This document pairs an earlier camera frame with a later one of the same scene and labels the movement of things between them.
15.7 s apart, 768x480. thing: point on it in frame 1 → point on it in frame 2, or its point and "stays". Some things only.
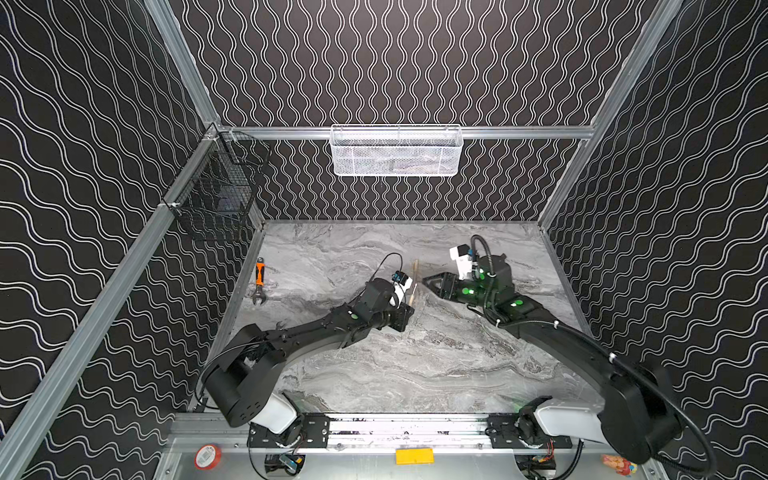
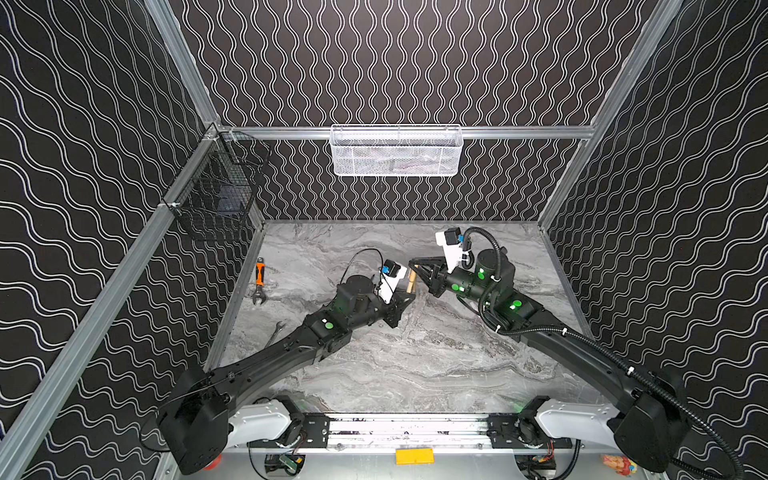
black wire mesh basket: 214,198 stays
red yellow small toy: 620,465 stays
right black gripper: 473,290 → 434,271
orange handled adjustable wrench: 259,280 stays
